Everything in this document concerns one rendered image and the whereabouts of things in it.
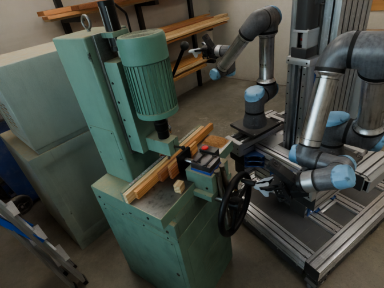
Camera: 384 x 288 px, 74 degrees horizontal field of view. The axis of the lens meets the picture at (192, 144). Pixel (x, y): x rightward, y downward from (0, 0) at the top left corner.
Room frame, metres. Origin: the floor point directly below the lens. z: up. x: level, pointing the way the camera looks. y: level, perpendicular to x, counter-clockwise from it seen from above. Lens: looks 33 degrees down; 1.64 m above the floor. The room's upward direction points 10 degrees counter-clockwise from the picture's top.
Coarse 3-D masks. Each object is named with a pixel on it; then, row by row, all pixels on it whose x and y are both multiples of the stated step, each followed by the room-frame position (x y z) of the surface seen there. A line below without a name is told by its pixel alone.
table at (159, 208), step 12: (228, 144) 1.09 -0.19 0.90; (168, 180) 0.89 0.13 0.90; (228, 180) 0.88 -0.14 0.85; (156, 192) 0.82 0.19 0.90; (168, 192) 0.81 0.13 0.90; (192, 192) 0.82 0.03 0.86; (204, 192) 0.80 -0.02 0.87; (216, 192) 0.80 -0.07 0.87; (132, 204) 0.77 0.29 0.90; (144, 204) 0.76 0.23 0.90; (156, 204) 0.75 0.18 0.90; (168, 204) 0.74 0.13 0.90; (180, 204) 0.75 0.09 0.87; (144, 216) 0.72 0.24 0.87; (156, 216) 0.69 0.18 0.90; (168, 216) 0.69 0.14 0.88
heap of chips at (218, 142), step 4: (212, 136) 1.16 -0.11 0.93; (216, 136) 1.15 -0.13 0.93; (208, 140) 1.13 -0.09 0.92; (212, 140) 1.12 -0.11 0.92; (216, 140) 1.11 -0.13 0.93; (220, 140) 1.11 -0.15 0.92; (224, 140) 1.11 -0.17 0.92; (228, 140) 1.13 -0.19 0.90; (204, 144) 1.13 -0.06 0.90; (208, 144) 1.12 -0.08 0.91; (212, 144) 1.10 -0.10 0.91; (216, 144) 1.09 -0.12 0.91; (220, 144) 1.08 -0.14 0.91; (224, 144) 1.09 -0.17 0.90; (220, 148) 1.07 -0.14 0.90
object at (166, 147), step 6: (156, 132) 1.04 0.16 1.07; (150, 138) 0.99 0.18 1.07; (156, 138) 0.98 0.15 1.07; (168, 138) 0.96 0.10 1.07; (174, 138) 0.96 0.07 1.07; (150, 144) 0.99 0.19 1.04; (156, 144) 0.97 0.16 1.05; (162, 144) 0.94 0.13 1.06; (168, 144) 0.92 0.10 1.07; (174, 144) 0.95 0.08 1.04; (156, 150) 0.97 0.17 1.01; (162, 150) 0.95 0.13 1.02; (168, 150) 0.93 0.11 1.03; (174, 150) 0.94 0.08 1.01
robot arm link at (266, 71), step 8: (264, 8) 1.45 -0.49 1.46; (272, 8) 1.47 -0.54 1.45; (272, 16) 1.42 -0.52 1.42; (280, 16) 1.47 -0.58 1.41; (272, 24) 1.42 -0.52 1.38; (264, 32) 1.44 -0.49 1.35; (272, 32) 1.44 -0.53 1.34; (264, 40) 1.46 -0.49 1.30; (272, 40) 1.45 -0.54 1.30; (264, 48) 1.46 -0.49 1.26; (272, 48) 1.45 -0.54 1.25; (264, 56) 1.46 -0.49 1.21; (272, 56) 1.46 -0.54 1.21; (264, 64) 1.46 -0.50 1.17; (272, 64) 1.46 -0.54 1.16; (264, 72) 1.46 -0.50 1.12; (272, 72) 1.46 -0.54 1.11; (264, 80) 1.46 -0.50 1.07; (272, 80) 1.45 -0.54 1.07; (272, 88) 1.44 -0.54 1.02; (272, 96) 1.44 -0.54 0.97
